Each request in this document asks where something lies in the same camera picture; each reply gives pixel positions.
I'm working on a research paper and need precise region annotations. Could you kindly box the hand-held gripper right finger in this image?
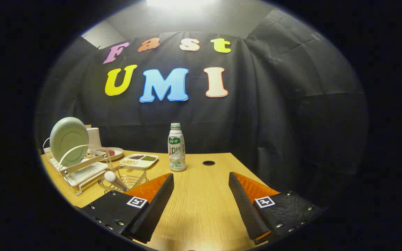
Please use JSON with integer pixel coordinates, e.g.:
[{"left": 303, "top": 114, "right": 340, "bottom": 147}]
[{"left": 228, "top": 172, "right": 328, "bottom": 245}]

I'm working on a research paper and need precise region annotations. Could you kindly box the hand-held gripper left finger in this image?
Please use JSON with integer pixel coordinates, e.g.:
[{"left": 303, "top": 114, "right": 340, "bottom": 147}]
[{"left": 81, "top": 173, "right": 174, "bottom": 244}]

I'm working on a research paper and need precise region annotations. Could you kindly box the metal wire basket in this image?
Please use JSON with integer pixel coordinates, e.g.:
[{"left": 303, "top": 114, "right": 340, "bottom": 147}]
[{"left": 97, "top": 164, "right": 149, "bottom": 193}]

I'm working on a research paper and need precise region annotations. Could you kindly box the white spoon striped handle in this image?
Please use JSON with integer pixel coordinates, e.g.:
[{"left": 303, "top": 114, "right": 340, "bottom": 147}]
[{"left": 104, "top": 170, "right": 128, "bottom": 192}]

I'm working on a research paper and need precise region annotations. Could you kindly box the white dish rack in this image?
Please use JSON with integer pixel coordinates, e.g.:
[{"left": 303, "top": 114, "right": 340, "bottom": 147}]
[{"left": 43, "top": 137, "right": 112, "bottom": 196}]

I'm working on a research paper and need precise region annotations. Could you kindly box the light green plate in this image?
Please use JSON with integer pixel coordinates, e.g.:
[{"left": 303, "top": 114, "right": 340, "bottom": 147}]
[{"left": 50, "top": 117, "right": 90, "bottom": 167}]

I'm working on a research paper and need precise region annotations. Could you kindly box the beige plate with meat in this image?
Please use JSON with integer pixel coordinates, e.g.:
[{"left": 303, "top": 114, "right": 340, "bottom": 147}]
[{"left": 95, "top": 147, "right": 124, "bottom": 161}]

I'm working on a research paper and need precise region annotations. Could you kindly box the white divided bean tray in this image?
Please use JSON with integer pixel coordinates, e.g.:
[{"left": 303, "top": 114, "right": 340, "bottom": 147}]
[{"left": 120, "top": 154, "right": 159, "bottom": 169}]

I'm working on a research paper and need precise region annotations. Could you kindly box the white green-label drink bottle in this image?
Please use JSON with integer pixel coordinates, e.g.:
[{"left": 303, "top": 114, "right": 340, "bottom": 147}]
[{"left": 167, "top": 123, "right": 187, "bottom": 172}]

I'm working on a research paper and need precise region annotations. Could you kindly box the white toaster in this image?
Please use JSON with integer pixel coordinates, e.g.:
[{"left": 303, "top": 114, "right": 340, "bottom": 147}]
[{"left": 84, "top": 124, "right": 102, "bottom": 151}]

